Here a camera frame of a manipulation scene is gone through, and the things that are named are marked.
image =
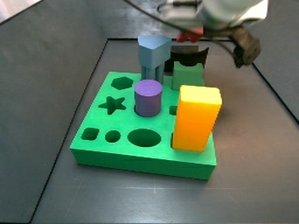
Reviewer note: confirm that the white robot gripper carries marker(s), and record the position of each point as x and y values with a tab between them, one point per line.
188	14

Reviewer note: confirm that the red square-circle object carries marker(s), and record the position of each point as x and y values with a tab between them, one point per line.
192	35

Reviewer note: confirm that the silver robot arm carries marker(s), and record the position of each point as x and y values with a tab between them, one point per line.
218	19

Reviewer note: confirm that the black curved fixture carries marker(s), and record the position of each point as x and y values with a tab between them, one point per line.
188	55

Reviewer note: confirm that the green notched block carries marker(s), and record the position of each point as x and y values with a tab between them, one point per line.
187	75

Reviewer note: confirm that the yellow rectangular block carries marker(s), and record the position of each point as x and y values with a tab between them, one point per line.
196	114

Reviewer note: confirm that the blue triangular block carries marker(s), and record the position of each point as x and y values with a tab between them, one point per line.
154	49

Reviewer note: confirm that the purple cylinder block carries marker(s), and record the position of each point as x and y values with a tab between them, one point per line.
148	98

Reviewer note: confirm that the green foam shape-sorter base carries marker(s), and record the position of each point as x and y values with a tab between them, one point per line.
117	139

